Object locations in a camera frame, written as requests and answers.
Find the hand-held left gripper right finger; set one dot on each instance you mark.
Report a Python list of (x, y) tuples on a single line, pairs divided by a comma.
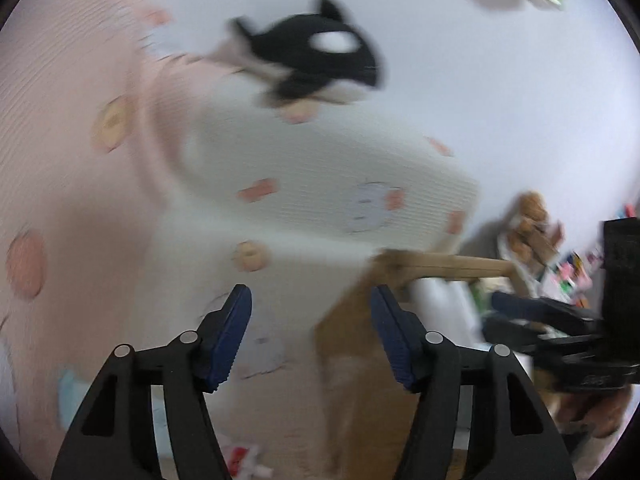
[(395, 340)]

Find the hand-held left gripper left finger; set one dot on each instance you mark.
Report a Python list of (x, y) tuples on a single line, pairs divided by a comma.
[(230, 340)]

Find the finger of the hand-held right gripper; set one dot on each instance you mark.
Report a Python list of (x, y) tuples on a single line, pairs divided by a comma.
[(520, 335), (520, 302)]

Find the brown cardboard box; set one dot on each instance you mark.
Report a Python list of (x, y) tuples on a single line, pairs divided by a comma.
[(360, 360)]

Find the pile of white paper rolls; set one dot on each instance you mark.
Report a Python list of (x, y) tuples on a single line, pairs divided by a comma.
[(440, 305)]

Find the red white packet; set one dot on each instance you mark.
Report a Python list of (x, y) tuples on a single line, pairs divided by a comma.
[(242, 460)]

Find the brown teddy bear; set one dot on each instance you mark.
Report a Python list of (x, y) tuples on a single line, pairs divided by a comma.
[(530, 210)]

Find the white knit cartoon print cushion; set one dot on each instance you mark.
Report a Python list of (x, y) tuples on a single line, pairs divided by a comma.
[(300, 170)]

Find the pink cartoon print blanket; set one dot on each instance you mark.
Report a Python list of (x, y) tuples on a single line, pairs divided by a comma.
[(65, 135)]

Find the black white orca plush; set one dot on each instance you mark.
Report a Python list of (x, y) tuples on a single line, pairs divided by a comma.
[(300, 45)]

